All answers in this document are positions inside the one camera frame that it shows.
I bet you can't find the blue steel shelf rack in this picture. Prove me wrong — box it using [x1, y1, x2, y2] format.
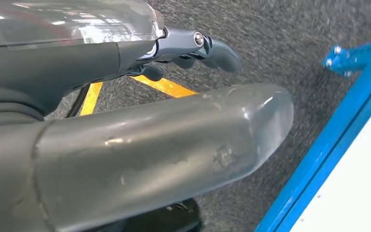
[255, 37, 371, 232]

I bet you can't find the black robot foot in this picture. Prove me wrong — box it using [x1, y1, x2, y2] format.
[86, 198, 204, 232]

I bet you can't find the yellow floor tape square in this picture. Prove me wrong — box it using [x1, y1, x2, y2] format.
[80, 75, 198, 116]

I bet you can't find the black camera cable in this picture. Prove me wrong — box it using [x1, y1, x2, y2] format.
[65, 84, 92, 118]

